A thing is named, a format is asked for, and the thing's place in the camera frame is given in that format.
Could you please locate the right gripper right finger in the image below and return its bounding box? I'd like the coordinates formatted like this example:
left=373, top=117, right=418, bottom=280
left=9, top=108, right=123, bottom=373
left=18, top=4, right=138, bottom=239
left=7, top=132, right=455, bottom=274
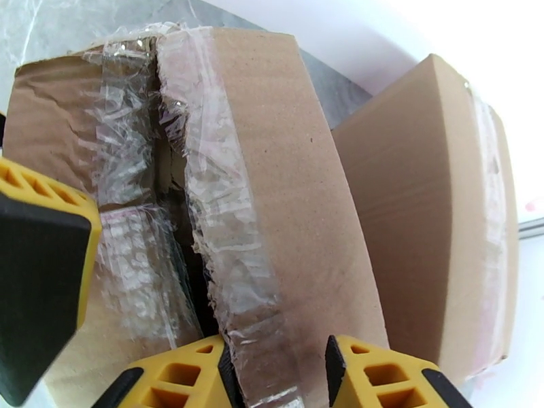
left=324, top=334, right=469, bottom=408

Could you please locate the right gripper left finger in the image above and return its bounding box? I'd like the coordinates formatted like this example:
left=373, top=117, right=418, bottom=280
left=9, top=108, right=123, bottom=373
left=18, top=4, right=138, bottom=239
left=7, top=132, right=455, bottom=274
left=91, top=334, right=240, bottom=408

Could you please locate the plain brown cardboard box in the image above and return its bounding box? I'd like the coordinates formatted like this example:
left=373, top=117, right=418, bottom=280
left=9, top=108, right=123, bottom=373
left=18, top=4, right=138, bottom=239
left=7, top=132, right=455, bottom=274
left=330, top=54, right=520, bottom=383

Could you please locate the printed brown cardboard box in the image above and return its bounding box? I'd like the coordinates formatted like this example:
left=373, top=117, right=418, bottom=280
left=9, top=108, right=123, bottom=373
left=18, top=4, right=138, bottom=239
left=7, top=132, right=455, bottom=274
left=3, top=24, right=394, bottom=408

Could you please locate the aluminium table edge rail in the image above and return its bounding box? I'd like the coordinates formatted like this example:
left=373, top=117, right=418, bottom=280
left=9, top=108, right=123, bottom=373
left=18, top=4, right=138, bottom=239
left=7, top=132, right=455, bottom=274
left=516, top=220, right=544, bottom=241

